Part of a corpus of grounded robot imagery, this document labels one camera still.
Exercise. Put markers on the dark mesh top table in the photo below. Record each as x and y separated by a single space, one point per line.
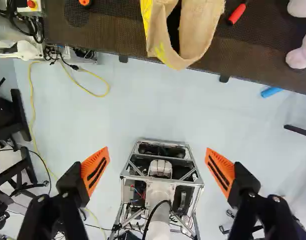
112 27

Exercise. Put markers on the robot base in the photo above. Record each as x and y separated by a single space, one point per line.
157 192

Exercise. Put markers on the orange and black object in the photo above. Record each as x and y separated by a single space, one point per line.
85 2

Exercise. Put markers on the blue cylinder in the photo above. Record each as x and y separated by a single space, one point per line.
270 91

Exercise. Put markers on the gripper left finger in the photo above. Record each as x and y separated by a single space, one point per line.
71 185

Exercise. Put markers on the black chair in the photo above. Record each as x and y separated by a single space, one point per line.
15 120

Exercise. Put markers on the black bar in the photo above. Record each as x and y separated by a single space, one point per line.
298 130

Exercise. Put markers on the burlap bag with yellow print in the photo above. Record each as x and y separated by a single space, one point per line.
192 32

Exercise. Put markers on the red cylinder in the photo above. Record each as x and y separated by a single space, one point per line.
236 13

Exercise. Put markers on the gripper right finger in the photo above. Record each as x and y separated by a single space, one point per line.
245 185

